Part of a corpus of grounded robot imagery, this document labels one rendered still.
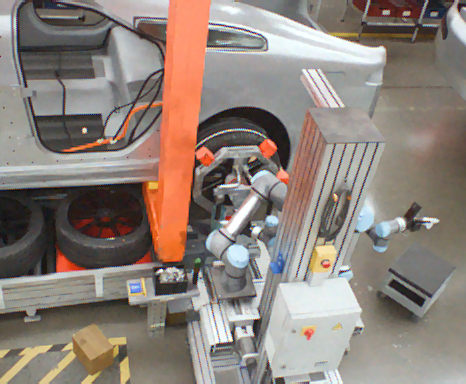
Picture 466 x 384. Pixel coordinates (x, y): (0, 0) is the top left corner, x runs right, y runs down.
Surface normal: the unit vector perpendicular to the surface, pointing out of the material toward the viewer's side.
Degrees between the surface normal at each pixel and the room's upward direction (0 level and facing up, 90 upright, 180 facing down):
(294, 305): 0
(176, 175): 90
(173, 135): 90
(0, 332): 0
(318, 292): 0
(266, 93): 90
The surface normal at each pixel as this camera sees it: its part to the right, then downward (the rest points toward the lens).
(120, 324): 0.13, -0.76
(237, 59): 0.28, 0.51
